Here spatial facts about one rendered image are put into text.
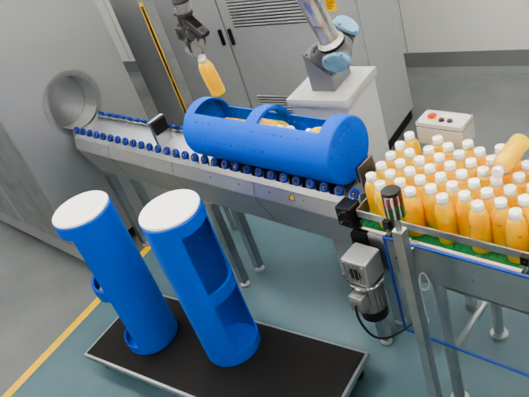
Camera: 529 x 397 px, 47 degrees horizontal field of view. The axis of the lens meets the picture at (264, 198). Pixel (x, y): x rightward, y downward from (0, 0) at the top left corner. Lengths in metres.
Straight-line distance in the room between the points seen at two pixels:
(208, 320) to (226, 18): 2.39
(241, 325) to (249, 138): 1.07
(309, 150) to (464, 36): 3.02
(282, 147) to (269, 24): 1.92
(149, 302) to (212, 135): 0.92
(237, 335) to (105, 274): 0.74
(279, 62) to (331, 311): 1.89
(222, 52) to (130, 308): 2.26
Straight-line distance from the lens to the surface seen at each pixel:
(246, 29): 4.46
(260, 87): 4.65
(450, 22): 5.24
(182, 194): 2.70
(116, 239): 2.95
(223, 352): 3.02
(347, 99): 2.74
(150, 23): 3.51
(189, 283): 2.72
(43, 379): 3.89
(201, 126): 2.87
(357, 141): 2.52
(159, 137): 3.40
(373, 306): 2.46
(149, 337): 3.28
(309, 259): 3.71
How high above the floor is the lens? 2.39
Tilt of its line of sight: 33 degrees down
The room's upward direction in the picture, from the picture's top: 20 degrees counter-clockwise
